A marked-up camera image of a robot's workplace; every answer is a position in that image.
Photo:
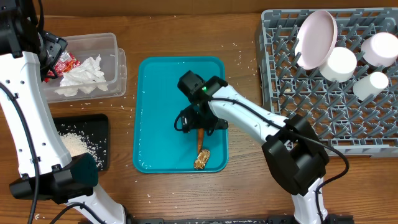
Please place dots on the brown carrot-shaped food piece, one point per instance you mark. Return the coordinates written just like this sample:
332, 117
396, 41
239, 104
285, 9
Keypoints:
200, 137

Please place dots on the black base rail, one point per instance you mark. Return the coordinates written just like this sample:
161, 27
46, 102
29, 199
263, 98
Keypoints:
279, 219

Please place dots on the red snack wrapper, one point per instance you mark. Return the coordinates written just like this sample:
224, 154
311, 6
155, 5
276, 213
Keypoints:
65, 63

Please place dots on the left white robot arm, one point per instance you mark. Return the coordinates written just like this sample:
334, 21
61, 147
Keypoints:
47, 170

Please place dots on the clear plastic bin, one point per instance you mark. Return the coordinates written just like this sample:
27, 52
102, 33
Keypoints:
113, 64

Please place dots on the white napkin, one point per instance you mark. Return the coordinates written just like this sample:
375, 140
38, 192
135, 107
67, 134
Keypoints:
85, 77

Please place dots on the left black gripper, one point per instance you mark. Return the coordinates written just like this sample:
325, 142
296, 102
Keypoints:
56, 46

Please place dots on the grey dishwasher rack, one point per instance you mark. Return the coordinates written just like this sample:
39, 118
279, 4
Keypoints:
339, 118

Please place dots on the crumbly granola food piece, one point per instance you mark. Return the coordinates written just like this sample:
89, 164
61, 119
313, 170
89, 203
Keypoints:
202, 159

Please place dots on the pile of white rice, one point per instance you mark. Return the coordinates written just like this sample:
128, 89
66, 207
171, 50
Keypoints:
78, 142

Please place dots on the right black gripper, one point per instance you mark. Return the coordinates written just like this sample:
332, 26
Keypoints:
189, 122

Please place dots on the small pink bowl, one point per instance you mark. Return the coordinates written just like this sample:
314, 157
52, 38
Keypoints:
380, 49

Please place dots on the large pink plate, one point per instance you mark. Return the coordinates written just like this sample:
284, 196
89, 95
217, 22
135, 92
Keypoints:
316, 39

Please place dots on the pale green bowl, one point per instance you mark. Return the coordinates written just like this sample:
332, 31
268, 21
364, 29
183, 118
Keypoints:
340, 65

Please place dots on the black plastic tray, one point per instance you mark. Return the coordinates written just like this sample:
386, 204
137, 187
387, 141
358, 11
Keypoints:
97, 123

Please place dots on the white plastic cup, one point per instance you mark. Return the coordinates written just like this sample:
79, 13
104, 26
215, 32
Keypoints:
372, 84

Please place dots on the teal plastic serving tray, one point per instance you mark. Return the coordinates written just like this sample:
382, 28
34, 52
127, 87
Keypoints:
158, 147

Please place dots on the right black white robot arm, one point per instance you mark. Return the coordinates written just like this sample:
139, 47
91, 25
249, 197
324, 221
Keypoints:
295, 157

